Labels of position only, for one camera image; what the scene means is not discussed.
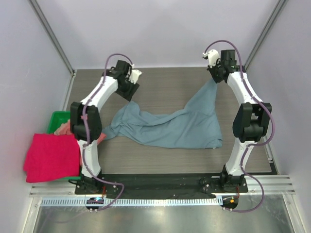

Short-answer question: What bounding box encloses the blue t shirt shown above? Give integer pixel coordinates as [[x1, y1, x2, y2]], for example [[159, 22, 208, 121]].
[[103, 80, 223, 149]]

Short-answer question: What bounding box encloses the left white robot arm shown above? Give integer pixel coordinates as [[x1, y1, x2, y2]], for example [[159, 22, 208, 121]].
[[70, 60, 142, 194]]

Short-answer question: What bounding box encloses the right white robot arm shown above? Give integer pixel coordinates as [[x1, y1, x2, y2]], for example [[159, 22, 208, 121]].
[[204, 50, 272, 193]]

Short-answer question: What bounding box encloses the salmon pink t shirt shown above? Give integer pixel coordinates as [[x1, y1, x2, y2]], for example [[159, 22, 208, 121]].
[[53, 118, 107, 168]]

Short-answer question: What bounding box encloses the green plastic bin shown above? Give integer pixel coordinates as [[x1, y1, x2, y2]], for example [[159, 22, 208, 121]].
[[46, 111, 81, 181]]

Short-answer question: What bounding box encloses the magenta t shirt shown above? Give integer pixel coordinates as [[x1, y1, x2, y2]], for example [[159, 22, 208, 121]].
[[23, 133, 80, 183]]

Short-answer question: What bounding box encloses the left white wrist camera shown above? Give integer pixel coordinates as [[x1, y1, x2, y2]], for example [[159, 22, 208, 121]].
[[129, 69, 142, 83]]

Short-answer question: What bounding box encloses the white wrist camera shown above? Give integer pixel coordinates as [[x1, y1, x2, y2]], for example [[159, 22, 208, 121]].
[[203, 50, 220, 67], [129, 69, 142, 83]]

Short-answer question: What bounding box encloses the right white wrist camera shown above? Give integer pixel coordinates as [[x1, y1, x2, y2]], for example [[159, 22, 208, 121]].
[[203, 50, 220, 67]]

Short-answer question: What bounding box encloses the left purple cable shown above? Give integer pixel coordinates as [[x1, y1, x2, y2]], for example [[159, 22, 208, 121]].
[[82, 53, 136, 212]]

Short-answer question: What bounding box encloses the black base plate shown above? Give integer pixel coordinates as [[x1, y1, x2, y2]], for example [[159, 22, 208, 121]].
[[75, 173, 248, 200]]

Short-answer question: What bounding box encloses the white slotted cable duct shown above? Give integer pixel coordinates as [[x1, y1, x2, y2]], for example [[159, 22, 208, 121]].
[[41, 196, 223, 207]]

